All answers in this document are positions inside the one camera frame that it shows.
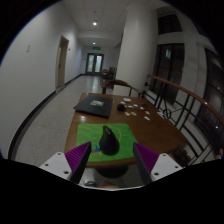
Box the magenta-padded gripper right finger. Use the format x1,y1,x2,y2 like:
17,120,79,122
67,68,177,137
132,142,184,185

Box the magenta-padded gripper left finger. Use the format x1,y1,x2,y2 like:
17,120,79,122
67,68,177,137
39,141,93,185

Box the black vertical computer mouse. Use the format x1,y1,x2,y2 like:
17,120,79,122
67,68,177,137
98,125,120,156

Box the green mouse pad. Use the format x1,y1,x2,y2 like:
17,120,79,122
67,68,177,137
75,122,139,164

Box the black closed laptop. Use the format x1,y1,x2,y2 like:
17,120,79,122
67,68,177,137
73,94,115,119

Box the black railing with wooden handrail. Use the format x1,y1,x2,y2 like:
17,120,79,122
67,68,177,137
143,73,224,166

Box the wooden armchair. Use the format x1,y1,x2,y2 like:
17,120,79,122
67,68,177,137
101,79,143,98

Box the dark framed window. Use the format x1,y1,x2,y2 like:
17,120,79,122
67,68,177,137
154,43,185,104

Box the white side door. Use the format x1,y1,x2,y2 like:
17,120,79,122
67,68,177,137
55,34,70,89

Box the glass double door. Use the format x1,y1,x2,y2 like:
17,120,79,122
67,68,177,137
85,52,105,75

